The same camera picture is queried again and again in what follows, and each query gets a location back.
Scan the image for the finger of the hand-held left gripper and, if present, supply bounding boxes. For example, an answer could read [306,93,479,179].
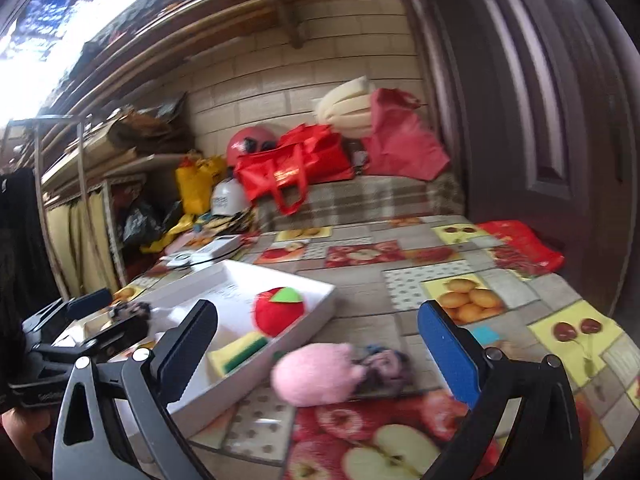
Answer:
[82,317,151,352]
[66,288,114,320]

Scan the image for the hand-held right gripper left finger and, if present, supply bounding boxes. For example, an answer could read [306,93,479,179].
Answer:
[51,299,219,480]

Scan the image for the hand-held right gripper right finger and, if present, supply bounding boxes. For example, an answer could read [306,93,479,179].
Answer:
[416,299,585,480]

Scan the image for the dark scrunchie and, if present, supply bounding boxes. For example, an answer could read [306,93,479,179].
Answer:
[109,301,152,323]

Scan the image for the yellow green sponge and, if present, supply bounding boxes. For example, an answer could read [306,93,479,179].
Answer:
[207,332,271,378]

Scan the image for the white cardboard box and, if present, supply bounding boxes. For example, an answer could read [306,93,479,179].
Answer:
[52,259,337,441]

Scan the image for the red apple plush toy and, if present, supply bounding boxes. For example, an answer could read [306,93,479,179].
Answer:
[252,286,307,338]

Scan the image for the pink plush toy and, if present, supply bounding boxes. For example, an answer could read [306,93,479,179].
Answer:
[270,342,368,407]

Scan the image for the person's left hand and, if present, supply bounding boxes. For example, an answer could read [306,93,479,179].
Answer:
[0,406,55,478]

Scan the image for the teal packet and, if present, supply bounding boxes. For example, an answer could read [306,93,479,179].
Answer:
[472,325,506,346]

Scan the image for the grey purple plush toy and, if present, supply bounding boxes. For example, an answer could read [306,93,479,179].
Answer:
[352,344,416,396]

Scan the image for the shelf with yellow curtain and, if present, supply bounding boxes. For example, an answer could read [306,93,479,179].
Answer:
[42,180,131,296]

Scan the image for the white power bank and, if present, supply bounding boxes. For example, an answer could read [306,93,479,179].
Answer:
[192,235,241,266]

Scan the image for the fruit print tablecloth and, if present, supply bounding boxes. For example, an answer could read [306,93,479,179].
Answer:
[112,215,640,480]

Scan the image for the black plastic bag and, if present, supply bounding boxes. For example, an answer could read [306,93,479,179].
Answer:
[122,200,163,246]

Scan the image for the black hanging garment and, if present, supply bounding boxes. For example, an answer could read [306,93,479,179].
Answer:
[0,167,58,321]

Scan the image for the yellow raincoat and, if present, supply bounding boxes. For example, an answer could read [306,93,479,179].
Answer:
[140,202,201,256]

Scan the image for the metal clothes rack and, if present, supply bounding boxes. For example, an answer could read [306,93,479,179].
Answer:
[5,115,131,301]

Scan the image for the red plastic bag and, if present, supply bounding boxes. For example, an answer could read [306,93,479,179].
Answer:
[475,220,566,278]

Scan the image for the stack of wooden boards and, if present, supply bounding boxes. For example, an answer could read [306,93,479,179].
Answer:
[40,130,186,196]

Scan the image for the white helmet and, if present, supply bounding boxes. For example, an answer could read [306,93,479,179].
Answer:
[210,178,252,217]

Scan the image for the yellow shopping bag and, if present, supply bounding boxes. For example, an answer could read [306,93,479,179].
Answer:
[175,152,228,216]

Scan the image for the plaid blanket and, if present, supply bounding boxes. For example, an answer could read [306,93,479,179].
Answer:
[255,172,466,233]

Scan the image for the brown paper bags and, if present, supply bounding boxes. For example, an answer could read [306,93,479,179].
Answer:
[105,92,193,153]

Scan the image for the red helmet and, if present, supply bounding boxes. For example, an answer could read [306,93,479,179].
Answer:
[226,127,278,168]

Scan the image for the red tote bag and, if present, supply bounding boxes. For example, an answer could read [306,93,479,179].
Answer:
[234,124,356,217]

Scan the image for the red cloth bag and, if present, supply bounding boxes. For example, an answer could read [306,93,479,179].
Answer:
[361,88,451,182]

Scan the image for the brown door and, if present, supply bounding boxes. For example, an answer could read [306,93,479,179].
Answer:
[395,0,640,321]

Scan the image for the cream foam roll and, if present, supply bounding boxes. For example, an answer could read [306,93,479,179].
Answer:
[312,76,376,140]

